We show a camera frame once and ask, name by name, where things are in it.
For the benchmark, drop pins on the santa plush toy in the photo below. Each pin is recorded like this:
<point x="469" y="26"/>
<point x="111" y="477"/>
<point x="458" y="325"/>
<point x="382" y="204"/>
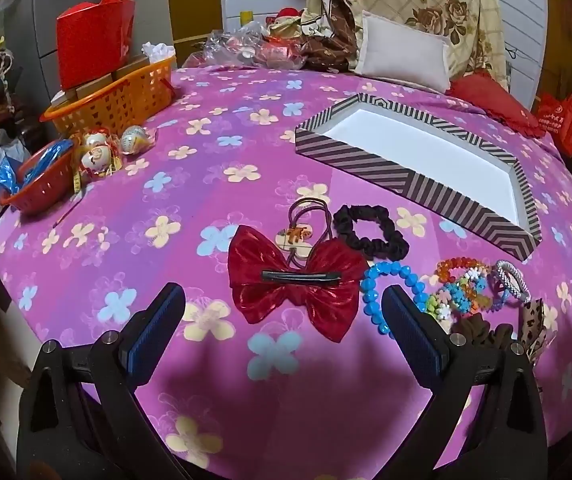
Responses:
<point x="286" y="22"/>

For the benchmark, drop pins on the brown floral quilt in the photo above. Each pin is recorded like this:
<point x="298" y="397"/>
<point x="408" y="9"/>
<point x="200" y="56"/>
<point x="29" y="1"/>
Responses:
<point x="333" y="25"/>

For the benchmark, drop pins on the white plastic bag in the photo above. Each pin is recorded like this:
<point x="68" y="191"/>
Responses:
<point x="3" y="147"/>

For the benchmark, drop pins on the red bow hair clip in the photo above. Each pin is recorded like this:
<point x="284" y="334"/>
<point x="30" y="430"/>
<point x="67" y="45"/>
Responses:
<point x="266" y="260"/>

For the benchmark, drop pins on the red shiny packaging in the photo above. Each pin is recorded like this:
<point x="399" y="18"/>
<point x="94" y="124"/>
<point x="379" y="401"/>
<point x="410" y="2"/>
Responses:
<point x="281" y="52"/>

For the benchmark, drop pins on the small red plastic basket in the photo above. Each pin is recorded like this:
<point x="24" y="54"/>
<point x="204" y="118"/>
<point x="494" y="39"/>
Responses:
<point x="41" y="192"/>

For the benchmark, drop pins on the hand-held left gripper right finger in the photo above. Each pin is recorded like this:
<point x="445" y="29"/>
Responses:
<point x="411" y="332"/>

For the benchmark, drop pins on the white pillow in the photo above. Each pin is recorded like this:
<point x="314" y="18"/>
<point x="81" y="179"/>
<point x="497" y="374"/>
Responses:
<point x="401" y="55"/>

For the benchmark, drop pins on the wooden door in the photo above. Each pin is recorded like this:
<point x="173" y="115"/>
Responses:
<point x="193" y="0"/>

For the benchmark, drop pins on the brown cardboard box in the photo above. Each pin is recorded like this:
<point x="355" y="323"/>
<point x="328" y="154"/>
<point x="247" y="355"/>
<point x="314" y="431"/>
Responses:
<point x="83" y="92"/>
<point x="131" y="69"/>

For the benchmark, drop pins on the purple floral bedsheet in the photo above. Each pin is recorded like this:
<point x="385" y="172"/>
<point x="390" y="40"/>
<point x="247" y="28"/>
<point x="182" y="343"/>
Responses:
<point x="191" y="160"/>

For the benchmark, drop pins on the black scrunchie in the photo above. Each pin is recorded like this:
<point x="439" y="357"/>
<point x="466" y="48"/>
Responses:
<point x="346" y="225"/>

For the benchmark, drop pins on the decorated egg ornament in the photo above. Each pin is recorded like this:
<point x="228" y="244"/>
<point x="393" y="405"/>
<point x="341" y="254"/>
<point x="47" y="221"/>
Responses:
<point x="99" y="137"/>
<point x="95" y="160"/>
<point x="132" y="139"/>

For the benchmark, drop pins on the orange plastic basket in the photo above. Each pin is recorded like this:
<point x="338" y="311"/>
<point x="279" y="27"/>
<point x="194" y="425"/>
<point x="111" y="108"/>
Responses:
<point x="116" y="100"/>

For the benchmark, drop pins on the striped cardboard box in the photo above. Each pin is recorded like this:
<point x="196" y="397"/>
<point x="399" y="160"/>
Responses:
<point x="416" y="135"/>

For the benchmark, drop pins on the red pillow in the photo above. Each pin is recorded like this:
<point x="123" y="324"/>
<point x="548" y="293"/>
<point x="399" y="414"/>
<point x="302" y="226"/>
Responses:
<point x="491" y="102"/>

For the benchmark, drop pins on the leopard print bow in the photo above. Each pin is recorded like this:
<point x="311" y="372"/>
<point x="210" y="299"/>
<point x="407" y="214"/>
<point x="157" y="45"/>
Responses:
<point x="533" y="325"/>

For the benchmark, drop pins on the brown scrunchie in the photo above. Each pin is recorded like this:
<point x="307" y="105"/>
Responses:
<point x="471" y="329"/>

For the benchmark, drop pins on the clear plastic bag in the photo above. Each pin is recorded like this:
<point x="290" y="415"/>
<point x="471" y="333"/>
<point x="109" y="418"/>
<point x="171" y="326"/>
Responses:
<point x="226" y="45"/>

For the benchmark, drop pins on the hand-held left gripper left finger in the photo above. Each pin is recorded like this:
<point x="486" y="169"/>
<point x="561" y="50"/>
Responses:
<point x="153" y="332"/>

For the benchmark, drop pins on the red shopping bag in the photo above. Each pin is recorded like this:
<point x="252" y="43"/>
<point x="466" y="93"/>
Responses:
<point x="563" y="120"/>

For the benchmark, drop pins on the blue plastic bag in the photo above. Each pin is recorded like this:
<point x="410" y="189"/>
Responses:
<point x="13" y="170"/>

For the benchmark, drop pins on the red gift box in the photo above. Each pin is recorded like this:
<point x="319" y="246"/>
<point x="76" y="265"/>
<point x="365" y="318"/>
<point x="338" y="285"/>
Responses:
<point x="91" y="45"/>

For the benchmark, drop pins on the white tissue paper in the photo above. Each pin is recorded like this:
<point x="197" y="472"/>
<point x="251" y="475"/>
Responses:
<point x="158" y="51"/>

